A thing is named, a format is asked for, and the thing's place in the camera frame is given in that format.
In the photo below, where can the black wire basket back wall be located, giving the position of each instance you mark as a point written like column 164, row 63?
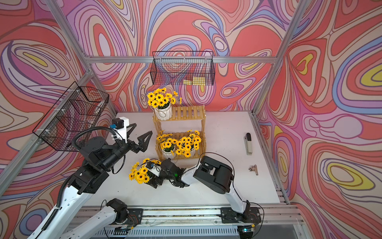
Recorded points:
column 172, row 67

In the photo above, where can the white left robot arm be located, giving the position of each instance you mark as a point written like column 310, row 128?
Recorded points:
column 99, row 160

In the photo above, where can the yellow sticky notes pad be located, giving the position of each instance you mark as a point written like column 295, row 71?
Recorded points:
column 196, row 81

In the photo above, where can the white and black stapler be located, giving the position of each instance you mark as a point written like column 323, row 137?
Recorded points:
column 248, row 144

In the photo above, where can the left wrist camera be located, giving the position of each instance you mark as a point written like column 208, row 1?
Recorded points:
column 119, row 125

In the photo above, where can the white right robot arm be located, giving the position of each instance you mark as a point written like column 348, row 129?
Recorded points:
column 218, row 177

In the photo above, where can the black wire basket wall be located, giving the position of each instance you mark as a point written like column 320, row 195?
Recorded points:
column 172, row 67
column 77, row 109

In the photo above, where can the sunflower pot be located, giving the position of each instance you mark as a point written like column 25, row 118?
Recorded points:
column 189, row 144
column 166, row 144
column 145, row 172
column 162, row 101

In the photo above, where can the metal binder clip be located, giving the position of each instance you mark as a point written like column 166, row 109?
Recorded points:
column 254, row 168

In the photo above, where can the wooden two-tier shelf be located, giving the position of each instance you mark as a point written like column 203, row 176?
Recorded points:
column 183, row 119

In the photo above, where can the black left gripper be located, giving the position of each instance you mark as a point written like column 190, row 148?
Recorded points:
column 140, row 146

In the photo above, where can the black wire basket left wall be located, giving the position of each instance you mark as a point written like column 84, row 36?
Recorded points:
column 77, row 109

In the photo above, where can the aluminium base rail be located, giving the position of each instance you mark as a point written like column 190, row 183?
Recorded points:
column 269, row 222

